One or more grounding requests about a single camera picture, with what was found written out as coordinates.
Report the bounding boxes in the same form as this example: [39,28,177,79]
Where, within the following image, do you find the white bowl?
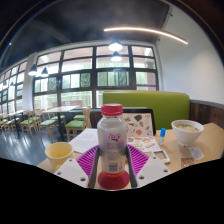
[170,119,205,148]

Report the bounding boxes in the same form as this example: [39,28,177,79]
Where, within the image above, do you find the clear red-capped drink bottle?
[96,103,130,178]

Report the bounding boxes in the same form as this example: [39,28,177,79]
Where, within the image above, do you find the pale yellow mug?
[44,141,75,173]

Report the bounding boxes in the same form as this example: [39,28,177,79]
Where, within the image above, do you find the green upholstered bench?
[101,90,191,131]

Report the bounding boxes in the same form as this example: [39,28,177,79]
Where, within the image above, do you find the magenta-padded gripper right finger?
[124,143,173,189]

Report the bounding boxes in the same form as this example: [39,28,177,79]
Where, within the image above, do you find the group of pendant lamps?
[8,39,124,87]

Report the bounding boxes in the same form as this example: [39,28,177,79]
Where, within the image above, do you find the white paper sheets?
[68,127,101,155]

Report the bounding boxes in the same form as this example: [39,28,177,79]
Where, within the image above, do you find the group of green-seated wooden chairs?
[0,106,92,143]

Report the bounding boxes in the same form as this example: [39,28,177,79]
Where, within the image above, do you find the small reddish packet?
[180,156,196,169]

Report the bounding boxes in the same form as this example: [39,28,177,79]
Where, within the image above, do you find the sticker-covered black laptop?
[121,107,157,138]

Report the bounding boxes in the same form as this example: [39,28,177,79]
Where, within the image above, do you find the small blue-capped bottle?
[157,127,167,146]

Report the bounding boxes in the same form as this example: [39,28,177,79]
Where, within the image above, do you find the wooden dining table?
[5,110,27,140]
[44,105,80,142]

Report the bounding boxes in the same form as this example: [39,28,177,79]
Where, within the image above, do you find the sticker sheet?
[127,136,161,154]

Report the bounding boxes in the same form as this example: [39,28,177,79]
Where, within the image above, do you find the small white flat device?
[151,149,171,165]

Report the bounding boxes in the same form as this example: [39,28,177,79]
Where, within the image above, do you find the long curved linear light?
[102,26,189,46]

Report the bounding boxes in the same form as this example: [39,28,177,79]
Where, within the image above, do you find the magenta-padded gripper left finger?
[53,144,102,190]

